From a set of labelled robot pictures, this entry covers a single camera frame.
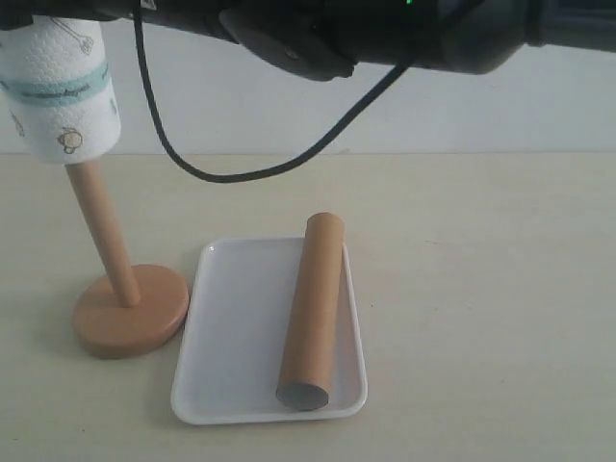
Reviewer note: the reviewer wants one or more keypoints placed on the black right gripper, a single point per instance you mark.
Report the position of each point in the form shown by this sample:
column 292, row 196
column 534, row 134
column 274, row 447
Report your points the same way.
column 199, row 17

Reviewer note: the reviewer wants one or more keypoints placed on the printed white paper towel roll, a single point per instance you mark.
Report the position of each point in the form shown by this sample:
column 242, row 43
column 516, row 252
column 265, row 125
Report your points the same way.
column 58, row 83

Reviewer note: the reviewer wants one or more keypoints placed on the wooden paper towel holder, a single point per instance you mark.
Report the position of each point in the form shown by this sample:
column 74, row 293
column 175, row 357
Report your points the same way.
column 132, row 309

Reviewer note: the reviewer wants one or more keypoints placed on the brown cardboard tube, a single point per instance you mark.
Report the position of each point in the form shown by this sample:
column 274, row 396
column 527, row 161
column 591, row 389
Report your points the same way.
column 305, row 374

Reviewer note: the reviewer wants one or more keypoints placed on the white rectangular plastic tray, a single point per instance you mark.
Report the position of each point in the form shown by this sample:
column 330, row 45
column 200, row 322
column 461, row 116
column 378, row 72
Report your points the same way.
column 235, row 331

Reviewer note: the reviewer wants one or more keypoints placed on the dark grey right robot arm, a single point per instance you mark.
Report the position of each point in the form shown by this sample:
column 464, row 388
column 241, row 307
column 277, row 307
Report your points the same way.
column 325, row 40

